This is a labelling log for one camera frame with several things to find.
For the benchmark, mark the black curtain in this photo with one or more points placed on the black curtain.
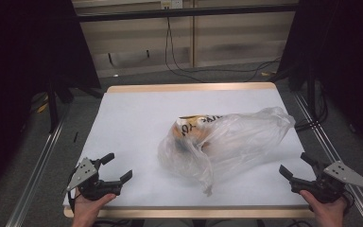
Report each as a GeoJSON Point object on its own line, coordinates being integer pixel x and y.
{"type": "Point", "coordinates": [28, 63]}
{"type": "Point", "coordinates": [343, 47]}

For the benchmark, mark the metal floor rail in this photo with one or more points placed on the metal floor rail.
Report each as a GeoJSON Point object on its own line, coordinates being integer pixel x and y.
{"type": "Point", "coordinates": [331, 148]}
{"type": "Point", "coordinates": [34, 179]}

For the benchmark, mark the black stand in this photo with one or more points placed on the black stand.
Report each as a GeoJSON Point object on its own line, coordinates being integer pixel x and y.
{"type": "Point", "coordinates": [53, 107]}
{"type": "Point", "coordinates": [311, 97]}

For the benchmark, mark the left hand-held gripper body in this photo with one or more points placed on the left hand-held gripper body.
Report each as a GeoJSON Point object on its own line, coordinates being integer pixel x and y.
{"type": "Point", "coordinates": [85, 175]}

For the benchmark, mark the wooden table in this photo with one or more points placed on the wooden table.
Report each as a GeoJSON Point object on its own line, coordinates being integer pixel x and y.
{"type": "Point", "coordinates": [189, 86]}

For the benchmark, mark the person's left hand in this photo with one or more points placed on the person's left hand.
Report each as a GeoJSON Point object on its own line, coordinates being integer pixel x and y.
{"type": "Point", "coordinates": [86, 213]}

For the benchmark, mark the white table mat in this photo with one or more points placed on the white table mat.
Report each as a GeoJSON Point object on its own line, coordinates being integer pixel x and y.
{"type": "Point", "coordinates": [132, 126]}

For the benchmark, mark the white wall socket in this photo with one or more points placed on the white wall socket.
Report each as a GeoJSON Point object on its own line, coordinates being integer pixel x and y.
{"type": "Point", "coordinates": [171, 3]}

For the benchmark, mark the clear plastic bag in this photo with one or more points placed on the clear plastic bag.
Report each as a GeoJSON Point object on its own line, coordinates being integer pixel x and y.
{"type": "Point", "coordinates": [242, 138]}

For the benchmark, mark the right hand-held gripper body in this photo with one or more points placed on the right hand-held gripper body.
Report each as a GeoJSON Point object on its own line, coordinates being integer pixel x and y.
{"type": "Point", "coordinates": [327, 186]}

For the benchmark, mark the person's right hand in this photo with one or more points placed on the person's right hand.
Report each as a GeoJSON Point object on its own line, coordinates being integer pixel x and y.
{"type": "Point", "coordinates": [329, 216]}

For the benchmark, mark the small black floor piece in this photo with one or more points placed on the small black floor piece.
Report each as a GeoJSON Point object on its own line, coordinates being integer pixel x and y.
{"type": "Point", "coordinates": [75, 136]}

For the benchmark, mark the black horizontal bar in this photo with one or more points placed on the black horizontal bar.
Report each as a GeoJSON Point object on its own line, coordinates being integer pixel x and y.
{"type": "Point", "coordinates": [186, 12]}

